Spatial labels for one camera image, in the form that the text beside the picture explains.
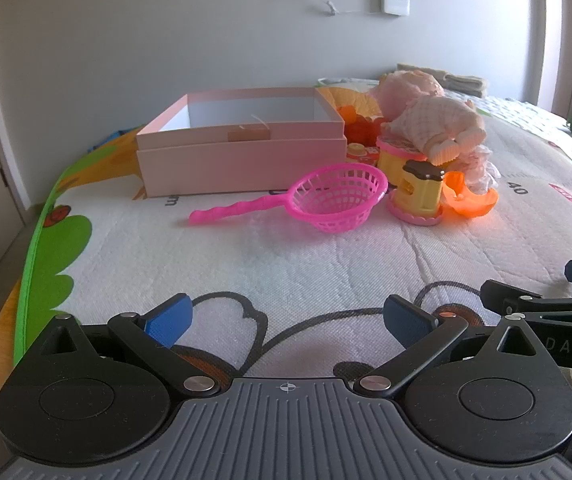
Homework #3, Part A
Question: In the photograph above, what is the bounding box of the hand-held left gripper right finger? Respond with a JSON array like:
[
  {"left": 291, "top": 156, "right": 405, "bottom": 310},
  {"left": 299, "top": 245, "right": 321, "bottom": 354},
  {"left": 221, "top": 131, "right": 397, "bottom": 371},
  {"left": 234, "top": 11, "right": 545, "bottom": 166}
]
[{"left": 353, "top": 294, "right": 549, "bottom": 401}]

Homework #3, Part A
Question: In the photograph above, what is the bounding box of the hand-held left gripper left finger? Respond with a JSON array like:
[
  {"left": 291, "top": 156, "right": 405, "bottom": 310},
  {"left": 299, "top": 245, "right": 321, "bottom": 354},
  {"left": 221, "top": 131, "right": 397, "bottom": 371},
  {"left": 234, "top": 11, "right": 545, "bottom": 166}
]
[{"left": 30, "top": 291, "right": 221, "bottom": 398}]

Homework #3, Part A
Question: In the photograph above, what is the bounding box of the orange plastic toy shell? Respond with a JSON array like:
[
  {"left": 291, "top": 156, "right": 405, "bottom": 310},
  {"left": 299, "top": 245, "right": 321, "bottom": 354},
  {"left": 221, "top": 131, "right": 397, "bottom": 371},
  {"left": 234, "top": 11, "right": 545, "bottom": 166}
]
[{"left": 441, "top": 170, "right": 498, "bottom": 220}]

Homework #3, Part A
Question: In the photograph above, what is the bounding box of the pink plastic toy strainer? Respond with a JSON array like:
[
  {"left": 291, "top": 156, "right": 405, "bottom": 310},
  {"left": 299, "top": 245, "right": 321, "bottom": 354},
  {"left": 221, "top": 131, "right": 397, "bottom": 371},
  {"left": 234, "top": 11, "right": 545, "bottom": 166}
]
[{"left": 189, "top": 164, "right": 389, "bottom": 234}]

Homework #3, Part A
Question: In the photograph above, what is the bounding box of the yellow toy cup pink lid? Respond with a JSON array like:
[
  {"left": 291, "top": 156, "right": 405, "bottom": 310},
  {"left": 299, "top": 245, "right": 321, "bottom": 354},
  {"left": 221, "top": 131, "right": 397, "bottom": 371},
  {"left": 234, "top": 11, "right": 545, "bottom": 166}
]
[{"left": 376, "top": 134, "right": 429, "bottom": 171}]

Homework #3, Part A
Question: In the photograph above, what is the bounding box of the pink cardboard box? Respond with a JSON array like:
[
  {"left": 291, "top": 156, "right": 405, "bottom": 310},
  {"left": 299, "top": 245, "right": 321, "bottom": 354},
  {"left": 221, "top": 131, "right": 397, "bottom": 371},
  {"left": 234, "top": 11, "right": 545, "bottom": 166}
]
[{"left": 136, "top": 86, "right": 347, "bottom": 197}]

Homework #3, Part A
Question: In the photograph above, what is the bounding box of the doll with pink hair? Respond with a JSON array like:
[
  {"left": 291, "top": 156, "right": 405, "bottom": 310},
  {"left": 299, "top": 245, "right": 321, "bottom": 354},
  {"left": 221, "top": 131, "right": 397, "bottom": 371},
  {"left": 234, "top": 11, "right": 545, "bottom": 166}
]
[{"left": 368, "top": 71, "right": 487, "bottom": 165}]

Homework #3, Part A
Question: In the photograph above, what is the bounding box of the red orange plastic toy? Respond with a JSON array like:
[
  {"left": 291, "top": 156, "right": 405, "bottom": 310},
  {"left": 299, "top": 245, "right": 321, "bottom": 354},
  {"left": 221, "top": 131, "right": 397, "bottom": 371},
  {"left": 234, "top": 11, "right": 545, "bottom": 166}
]
[{"left": 336, "top": 104, "right": 391, "bottom": 148}]

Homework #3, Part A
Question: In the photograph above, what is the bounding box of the printed play mat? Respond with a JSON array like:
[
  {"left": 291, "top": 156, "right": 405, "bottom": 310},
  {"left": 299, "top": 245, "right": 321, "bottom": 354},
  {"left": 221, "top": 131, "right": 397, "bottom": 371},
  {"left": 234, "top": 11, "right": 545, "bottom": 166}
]
[{"left": 0, "top": 77, "right": 572, "bottom": 396}]

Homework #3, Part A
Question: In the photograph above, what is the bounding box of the white quilted bedspread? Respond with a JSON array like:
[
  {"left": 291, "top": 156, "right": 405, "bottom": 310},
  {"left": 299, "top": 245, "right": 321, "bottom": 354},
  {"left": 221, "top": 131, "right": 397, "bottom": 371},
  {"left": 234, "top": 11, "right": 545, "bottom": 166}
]
[{"left": 476, "top": 94, "right": 572, "bottom": 171}]

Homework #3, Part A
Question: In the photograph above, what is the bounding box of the blue cloth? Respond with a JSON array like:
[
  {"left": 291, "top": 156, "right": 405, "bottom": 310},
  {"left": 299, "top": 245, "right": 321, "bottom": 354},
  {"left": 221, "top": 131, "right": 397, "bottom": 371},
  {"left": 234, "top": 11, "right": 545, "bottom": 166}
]
[{"left": 88, "top": 129, "right": 131, "bottom": 151}]

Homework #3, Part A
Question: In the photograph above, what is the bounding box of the folded beige towel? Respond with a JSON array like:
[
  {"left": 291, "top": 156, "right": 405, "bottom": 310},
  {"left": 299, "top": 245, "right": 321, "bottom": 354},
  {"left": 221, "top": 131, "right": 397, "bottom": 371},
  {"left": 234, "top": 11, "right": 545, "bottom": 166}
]
[{"left": 397, "top": 63, "right": 489, "bottom": 97}]

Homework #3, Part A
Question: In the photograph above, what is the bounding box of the thin white wall cable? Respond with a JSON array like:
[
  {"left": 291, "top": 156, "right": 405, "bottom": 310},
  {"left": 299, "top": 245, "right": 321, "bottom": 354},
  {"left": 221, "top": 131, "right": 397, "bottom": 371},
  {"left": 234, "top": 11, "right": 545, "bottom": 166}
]
[{"left": 323, "top": 1, "right": 384, "bottom": 16}]

